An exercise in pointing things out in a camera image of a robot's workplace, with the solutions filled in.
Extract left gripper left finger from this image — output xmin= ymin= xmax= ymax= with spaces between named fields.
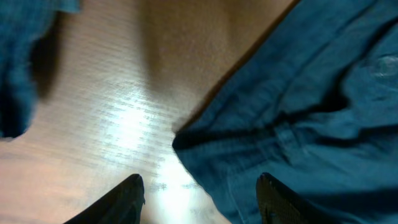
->
xmin=65 ymin=174 xmax=145 ymax=224

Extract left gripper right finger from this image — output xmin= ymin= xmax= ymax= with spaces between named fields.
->
xmin=256 ymin=172 xmax=336 ymax=224

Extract navy blue shorts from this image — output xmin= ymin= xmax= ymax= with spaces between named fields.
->
xmin=172 ymin=0 xmax=397 ymax=223

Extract folded navy shorts stack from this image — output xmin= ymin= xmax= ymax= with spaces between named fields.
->
xmin=1 ymin=0 xmax=80 ymax=139

